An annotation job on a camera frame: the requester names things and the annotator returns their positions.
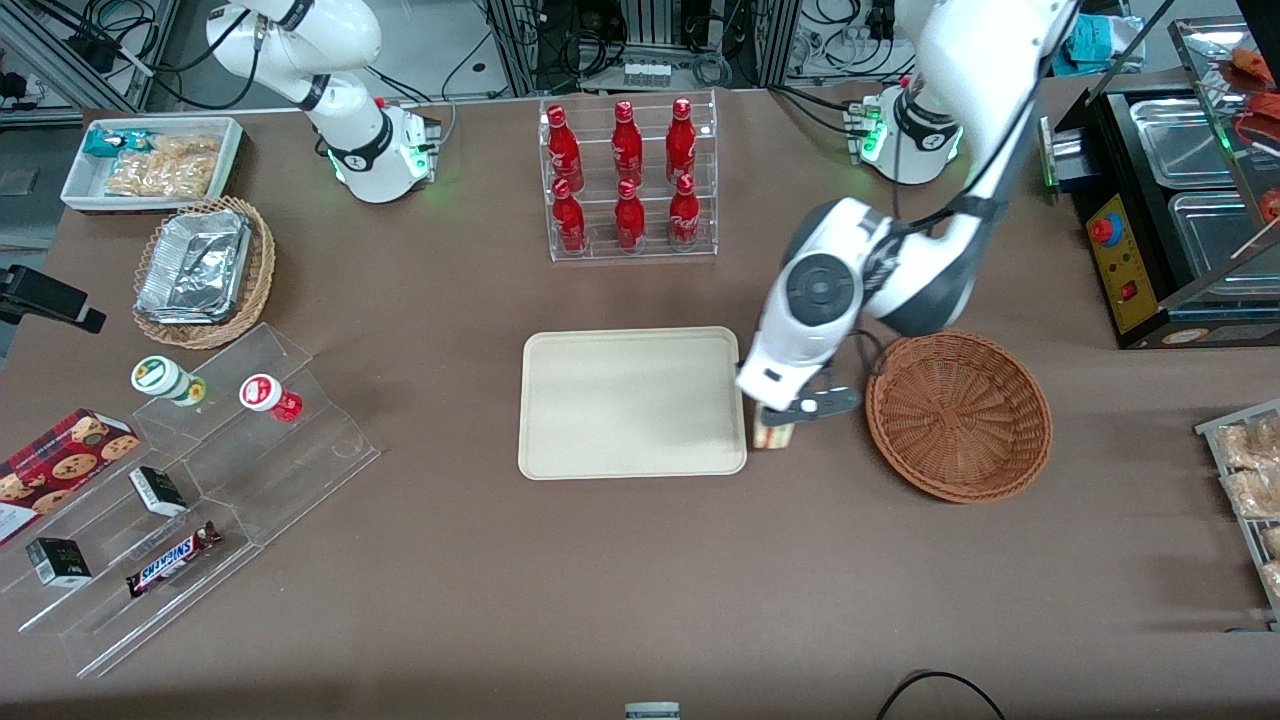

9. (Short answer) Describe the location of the brown wicker basket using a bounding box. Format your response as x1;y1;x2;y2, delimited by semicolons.
865;331;1053;504

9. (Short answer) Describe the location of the beige plastic tray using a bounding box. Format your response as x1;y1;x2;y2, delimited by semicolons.
517;326;749;481

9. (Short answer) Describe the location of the light wicker basket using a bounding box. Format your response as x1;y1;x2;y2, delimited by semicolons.
132;196;276;350

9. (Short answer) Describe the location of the metal tray of pastries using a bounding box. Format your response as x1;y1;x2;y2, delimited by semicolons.
1195;400;1280;633

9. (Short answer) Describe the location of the white plastic bin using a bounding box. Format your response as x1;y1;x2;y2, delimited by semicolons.
60;116;245;216

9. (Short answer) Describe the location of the green lid sunflower cup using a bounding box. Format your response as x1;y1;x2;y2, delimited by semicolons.
131;356;208;407

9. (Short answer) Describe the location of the aluminium foil container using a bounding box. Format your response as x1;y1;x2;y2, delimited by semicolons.
135;208;253;326

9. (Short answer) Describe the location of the clear bag of crackers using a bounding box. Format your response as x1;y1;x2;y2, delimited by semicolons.
150;133;223;161
105;155;217;199

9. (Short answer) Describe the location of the red tartan cookie box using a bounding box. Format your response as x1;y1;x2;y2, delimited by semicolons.
0;408;141;546

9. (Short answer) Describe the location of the red cola bottle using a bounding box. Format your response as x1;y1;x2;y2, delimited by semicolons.
546;105;585;189
611;100;645;183
614;178;648;251
552;178;589;254
666;97;699;181
668;174;702;248

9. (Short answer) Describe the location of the clear acrylic bottle rack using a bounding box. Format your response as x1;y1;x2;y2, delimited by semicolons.
538;90;719;263

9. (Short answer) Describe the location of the small black box white label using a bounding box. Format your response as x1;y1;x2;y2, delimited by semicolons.
128;466;188;518

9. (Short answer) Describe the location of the red lid yogurt cup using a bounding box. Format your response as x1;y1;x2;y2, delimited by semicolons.
239;373;304;423

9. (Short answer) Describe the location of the black box with gold print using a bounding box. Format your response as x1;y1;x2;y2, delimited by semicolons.
26;537;93;587

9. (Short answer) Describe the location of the Snickers chocolate bar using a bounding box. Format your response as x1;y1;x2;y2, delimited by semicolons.
126;521;224;599

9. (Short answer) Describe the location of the clear acrylic stepped display stand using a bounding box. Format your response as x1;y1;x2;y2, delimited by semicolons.
0;322;382;680

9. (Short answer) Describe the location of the black food warmer cabinet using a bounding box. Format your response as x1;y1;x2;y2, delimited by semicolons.
1040;15;1280;351

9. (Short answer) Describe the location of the steel food pan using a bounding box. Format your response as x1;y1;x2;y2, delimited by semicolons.
1130;98;1243;190
1168;190;1280;293

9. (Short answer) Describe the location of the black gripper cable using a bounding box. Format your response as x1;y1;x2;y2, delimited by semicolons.
828;328;887;403

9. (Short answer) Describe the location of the black cable loop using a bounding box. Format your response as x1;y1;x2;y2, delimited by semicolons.
876;670;1007;720

